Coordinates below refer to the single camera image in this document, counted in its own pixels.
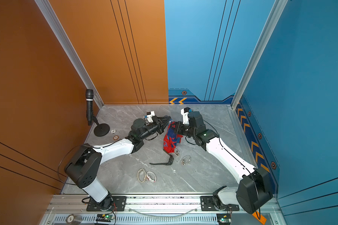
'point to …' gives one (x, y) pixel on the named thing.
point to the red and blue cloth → (171, 138)
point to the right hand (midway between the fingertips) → (172, 125)
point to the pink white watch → (151, 176)
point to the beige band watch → (141, 175)
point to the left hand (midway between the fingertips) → (172, 116)
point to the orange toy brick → (262, 219)
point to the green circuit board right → (224, 219)
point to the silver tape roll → (73, 219)
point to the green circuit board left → (104, 218)
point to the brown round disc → (116, 138)
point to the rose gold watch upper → (177, 152)
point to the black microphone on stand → (101, 130)
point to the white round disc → (113, 131)
